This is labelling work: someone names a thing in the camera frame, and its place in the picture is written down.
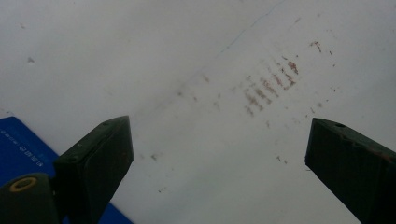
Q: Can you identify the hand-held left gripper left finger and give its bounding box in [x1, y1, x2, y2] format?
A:
[53, 115, 134, 224]

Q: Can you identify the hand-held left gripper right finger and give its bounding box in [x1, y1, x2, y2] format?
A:
[304, 118, 396, 224]

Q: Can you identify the blue cardboard box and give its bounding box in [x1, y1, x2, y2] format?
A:
[0, 116, 134, 224]

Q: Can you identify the white table mat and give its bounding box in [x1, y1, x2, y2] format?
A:
[0, 0, 396, 224]

